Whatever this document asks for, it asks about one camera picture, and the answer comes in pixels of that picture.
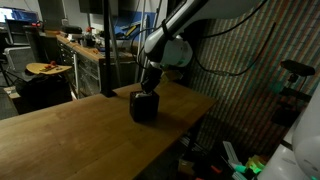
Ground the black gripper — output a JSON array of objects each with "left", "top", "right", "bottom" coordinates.
[{"left": 141, "top": 64, "right": 164, "bottom": 93}]

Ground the black mesh box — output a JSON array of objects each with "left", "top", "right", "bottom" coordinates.
[{"left": 129, "top": 89, "right": 160, "bottom": 123}]

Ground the silver aluminium bar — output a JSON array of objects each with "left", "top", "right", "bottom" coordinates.
[{"left": 134, "top": 0, "right": 148, "bottom": 83}]

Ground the black vertical pole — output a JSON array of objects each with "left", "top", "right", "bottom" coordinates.
[{"left": 101, "top": 0, "right": 118, "bottom": 98}]

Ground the wooden workbench with drawers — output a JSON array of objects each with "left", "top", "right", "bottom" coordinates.
[{"left": 55, "top": 33, "right": 138, "bottom": 98}]

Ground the black case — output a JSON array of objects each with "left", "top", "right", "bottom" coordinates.
[{"left": 61, "top": 25, "right": 83, "bottom": 35}]

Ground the round wooden stool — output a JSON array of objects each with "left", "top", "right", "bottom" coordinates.
[{"left": 25, "top": 60, "right": 73, "bottom": 76}]

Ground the white flat strip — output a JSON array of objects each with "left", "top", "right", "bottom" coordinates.
[{"left": 222, "top": 140, "right": 240, "bottom": 165}]

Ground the small orange tool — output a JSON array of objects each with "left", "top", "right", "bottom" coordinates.
[{"left": 210, "top": 164, "right": 223, "bottom": 175}]

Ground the green yellow plastic toy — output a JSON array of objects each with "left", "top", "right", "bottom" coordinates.
[{"left": 233, "top": 154, "right": 270, "bottom": 176}]

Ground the grey mesh office chair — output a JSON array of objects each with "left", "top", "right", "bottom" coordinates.
[{"left": 2, "top": 45, "right": 36, "bottom": 73}]

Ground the lit computer monitor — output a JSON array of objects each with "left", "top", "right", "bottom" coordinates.
[{"left": 0, "top": 7, "right": 39, "bottom": 24}]

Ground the tan wrist camera box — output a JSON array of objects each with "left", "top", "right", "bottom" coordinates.
[{"left": 163, "top": 69, "right": 184, "bottom": 82}]

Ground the blue wall panel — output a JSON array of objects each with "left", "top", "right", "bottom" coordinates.
[{"left": 113, "top": 12, "right": 158, "bottom": 43}]

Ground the black metal table frame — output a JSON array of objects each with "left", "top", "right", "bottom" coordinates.
[{"left": 184, "top": 114, "right": 203, "bottom": 159}]

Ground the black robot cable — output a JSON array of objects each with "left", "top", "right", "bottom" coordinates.
[{"left": 193, "top": 0, "right": 278, "bottom": 77}]

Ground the dark wall screen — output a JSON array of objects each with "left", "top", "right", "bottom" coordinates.
[{"left": 78, "top": 0, "right": 105, "bottom": 15}]

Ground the black camera on stand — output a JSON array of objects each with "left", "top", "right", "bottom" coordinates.
[{"left": 269, "top": 59, "right": 317, "bottom": 128}]

